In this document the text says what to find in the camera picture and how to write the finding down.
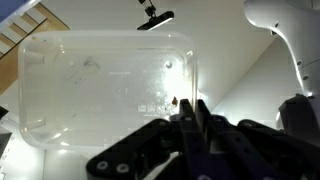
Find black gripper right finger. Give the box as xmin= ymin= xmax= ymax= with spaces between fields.
xmin=196 ymin=100 xmax=320 ymax=180

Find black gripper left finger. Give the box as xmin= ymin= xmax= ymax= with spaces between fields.
xmin=86 ymin=99 xmax=207 ymax=180

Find clear plastic lunchbox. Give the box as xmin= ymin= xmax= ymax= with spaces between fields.
xmin=18 ymin=31 xmax=197 ymax=150

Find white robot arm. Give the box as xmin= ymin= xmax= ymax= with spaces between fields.
xmin=86 ymin=0 xmax=320 ymax=180

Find brown snack pieces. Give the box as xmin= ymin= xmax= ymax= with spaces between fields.
xmin=171 ymin=96 xmax=178 ymax=106

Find wooden chair right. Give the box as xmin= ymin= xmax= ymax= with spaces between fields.
xmin=0 ymin=0 xmax=69 ymax=94

